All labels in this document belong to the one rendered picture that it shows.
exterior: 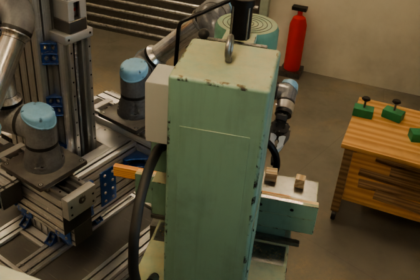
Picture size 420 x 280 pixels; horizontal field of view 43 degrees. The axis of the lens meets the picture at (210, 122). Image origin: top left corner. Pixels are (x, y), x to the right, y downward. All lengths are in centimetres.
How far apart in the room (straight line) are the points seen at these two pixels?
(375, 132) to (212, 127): 193
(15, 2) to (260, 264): 111
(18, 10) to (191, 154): 81
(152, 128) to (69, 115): 96
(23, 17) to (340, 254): 201
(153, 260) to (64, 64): 81
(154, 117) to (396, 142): 194
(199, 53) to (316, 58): 351
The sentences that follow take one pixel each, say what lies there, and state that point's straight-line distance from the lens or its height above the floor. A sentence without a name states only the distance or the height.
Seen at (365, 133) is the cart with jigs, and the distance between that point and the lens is 300.
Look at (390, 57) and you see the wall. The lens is 464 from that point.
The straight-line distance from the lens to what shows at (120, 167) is 184.
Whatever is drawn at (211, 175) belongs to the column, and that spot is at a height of 128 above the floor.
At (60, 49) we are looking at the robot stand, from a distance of 206.
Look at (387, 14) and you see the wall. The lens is 452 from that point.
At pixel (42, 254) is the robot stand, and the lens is 258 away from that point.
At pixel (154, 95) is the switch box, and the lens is 121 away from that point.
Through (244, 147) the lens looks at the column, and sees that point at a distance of 119.
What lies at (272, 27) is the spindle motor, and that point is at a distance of 148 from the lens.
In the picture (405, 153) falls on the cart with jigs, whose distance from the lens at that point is 292.
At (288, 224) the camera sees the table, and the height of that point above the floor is 87.
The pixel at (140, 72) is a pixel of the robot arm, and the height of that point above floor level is 103.
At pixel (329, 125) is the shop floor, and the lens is 404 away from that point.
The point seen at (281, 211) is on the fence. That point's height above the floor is 91.
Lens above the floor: 204
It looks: 32 degrees down
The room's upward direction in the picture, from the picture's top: 4 degrees clockwise
